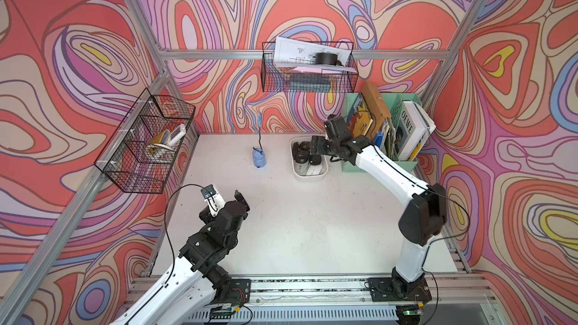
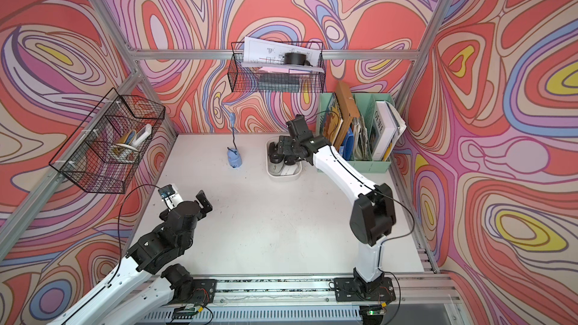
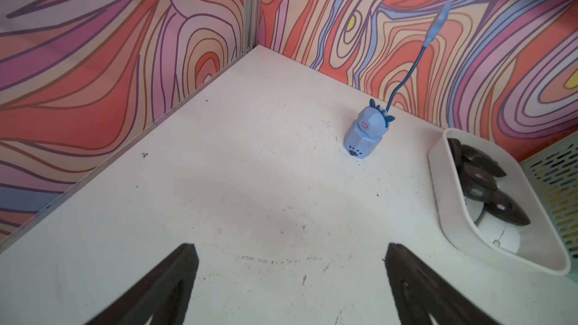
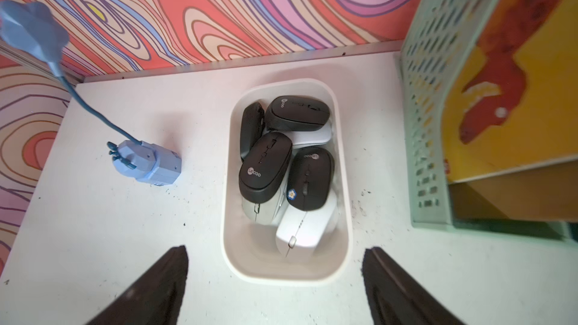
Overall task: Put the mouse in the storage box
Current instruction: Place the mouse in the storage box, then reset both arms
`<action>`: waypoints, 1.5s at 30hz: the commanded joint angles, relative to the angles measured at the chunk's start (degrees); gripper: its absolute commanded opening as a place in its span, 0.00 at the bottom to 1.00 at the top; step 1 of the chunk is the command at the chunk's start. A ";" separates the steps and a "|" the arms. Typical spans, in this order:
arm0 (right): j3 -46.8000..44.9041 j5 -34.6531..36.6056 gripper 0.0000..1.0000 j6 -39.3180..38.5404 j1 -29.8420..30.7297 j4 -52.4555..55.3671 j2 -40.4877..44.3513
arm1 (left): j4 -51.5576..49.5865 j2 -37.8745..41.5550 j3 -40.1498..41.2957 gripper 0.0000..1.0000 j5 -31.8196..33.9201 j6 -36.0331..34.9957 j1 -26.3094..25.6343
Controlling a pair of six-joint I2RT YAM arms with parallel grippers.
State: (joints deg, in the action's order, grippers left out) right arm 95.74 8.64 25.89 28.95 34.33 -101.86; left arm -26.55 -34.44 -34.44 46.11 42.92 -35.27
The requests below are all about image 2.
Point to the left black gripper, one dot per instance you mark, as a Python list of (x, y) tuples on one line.
[(202, 212)]

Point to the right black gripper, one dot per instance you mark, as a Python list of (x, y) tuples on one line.
[(284, 145)]

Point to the white storage box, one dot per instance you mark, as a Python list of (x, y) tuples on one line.
[(274, 169)]

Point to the black mouse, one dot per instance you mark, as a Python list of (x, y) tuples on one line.
[(276, 158)]

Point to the white mouse blue label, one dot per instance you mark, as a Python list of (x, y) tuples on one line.
[(289, 170)]

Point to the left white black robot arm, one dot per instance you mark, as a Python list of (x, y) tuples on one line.
[(148, 277)]

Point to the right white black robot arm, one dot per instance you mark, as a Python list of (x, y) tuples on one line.
[(373, 213)]

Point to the yellow red picture book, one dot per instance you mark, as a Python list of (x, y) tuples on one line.
[(332, 120)]

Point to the blue paw pen holder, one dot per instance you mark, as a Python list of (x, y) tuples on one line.
[(233, 154)]

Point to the brown cardboard book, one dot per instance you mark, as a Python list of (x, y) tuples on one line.
[(348, 121)]

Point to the green file organizer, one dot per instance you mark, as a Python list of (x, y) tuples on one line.
[(364, 102)]

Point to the black tape roll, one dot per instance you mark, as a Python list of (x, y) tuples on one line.
[(296, 59)]

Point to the white tube in basket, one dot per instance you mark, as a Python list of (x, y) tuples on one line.
[(141, 136)]

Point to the white printed paper sheet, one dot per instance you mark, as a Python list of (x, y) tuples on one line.
[(268, 56)]

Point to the white hardcover book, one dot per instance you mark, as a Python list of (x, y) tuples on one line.
[(387, 126)]

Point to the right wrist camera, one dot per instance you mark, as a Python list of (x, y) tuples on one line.
[(299, 130)]

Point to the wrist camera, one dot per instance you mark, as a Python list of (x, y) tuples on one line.
[(299, 130), (170, 196)]

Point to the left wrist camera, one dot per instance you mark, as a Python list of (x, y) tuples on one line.
[(170, 196)]

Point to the back black wire basket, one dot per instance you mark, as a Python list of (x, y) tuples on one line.
[(246, 80)]

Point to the black wire basket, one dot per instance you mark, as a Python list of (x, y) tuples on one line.
[(98, 158), (246, 80)]

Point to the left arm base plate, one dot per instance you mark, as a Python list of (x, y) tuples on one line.
[(197, 292)]

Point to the left black wire basket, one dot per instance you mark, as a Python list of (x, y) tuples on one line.
[(98, 158)]

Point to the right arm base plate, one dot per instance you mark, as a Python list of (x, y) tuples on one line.
[(356, 290)]

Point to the aluminium front rail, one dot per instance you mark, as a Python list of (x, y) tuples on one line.
[(421, 299)]

